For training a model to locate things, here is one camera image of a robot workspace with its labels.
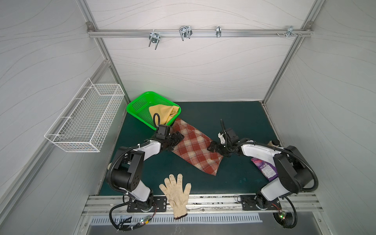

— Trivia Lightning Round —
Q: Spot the red plaid skirt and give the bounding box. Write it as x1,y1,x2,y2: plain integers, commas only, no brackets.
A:
172,118,223,176

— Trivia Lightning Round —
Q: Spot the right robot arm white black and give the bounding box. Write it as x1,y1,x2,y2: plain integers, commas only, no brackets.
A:
208,119,319,210

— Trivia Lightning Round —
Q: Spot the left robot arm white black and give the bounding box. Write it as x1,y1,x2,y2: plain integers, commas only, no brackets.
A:
107,113,184,210

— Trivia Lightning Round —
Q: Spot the yellow tan skirt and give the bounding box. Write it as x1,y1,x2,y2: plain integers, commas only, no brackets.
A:
149,104,180,125

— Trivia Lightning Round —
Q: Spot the green plastic basket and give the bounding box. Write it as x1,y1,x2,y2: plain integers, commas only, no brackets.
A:
126,91,181,130

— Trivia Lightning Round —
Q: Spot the small beige bottle black cap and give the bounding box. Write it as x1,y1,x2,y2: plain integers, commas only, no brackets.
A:
268,139,280,147

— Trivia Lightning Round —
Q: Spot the purple snack packet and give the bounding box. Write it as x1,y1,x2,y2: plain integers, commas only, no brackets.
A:
251,158,278,182

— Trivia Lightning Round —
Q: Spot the white knit work glove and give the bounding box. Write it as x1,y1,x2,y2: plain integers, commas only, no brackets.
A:
159,174,192,220

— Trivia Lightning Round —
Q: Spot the metal u-bolt hook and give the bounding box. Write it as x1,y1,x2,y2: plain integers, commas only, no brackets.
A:
179,25,193,41
148,32,161,50

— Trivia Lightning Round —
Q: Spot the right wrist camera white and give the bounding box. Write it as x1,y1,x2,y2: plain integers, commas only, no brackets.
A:
218,131,227,146

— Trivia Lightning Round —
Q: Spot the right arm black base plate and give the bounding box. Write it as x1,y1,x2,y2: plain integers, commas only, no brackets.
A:
237,194,282,211

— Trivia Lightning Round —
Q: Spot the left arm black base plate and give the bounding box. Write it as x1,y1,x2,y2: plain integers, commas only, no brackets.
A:
127,196,167,213

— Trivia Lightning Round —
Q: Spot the white wire basket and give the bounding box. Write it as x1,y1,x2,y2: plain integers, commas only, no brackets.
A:
44,78,124,153

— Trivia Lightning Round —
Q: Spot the right base cable bundle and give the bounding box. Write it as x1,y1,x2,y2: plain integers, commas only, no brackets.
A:
272,196,299,229

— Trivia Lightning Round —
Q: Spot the base cable bundle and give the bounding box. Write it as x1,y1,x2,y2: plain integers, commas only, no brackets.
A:
108,199,158,232
272,196,299,229

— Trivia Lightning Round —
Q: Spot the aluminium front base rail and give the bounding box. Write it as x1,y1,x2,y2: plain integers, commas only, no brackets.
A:
82,193,323,215

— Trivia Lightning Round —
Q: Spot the left base cable bundle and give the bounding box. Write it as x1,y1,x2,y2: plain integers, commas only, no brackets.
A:
108,199,158,232

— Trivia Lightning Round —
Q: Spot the aluminium cross rail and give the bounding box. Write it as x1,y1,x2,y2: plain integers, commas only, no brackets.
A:
88,28,314,38

